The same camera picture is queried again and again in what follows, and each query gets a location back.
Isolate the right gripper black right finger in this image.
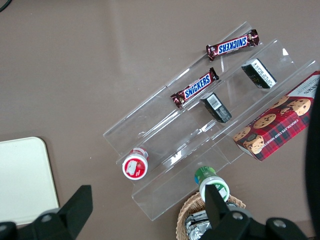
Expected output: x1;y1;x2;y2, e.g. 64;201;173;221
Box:
204;185;253;240

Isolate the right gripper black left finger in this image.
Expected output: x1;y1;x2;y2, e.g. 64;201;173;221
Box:
33;185;93;240

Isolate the foil wrapped sandwich stack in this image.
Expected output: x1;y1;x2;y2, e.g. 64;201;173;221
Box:
184;209;214;240

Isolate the wicker basket with foil packs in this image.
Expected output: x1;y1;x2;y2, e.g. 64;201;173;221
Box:
176;191;247;240

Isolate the cream plastic tray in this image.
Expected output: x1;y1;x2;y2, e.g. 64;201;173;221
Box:
0;136;60;226

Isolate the green yogurt cup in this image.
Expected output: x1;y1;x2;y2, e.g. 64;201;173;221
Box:
194;165;229;204

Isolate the red strawberry yogurt cup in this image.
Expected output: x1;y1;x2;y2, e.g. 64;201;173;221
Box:
121;147;150;181

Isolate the red tartan cookie box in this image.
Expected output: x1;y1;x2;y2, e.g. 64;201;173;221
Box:
232;70;320;162

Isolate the small black carton box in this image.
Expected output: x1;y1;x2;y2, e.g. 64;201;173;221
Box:
200;92;233;124
241;58;278;90

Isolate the clear acrylic tiered shelf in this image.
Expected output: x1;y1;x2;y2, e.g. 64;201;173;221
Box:
102;21;320;222

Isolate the Snickers chocolate bar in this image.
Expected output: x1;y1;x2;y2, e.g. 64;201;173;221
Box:
206;29;260;62
170;67;220;110

